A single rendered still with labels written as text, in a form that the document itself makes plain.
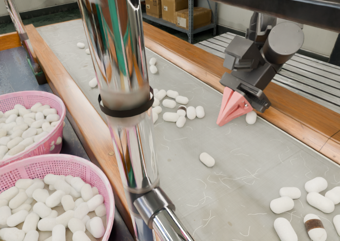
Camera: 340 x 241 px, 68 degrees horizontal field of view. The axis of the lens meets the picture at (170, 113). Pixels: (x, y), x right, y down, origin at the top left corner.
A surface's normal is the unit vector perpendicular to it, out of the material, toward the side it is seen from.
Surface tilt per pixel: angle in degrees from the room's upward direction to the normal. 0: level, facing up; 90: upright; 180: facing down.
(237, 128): 0
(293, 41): 49
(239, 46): 40
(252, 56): 90
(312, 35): 89
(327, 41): 89
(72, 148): 0
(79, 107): 0
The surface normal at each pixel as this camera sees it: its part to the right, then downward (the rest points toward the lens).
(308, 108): -0.04, -0.80
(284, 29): -0.20, -0.08
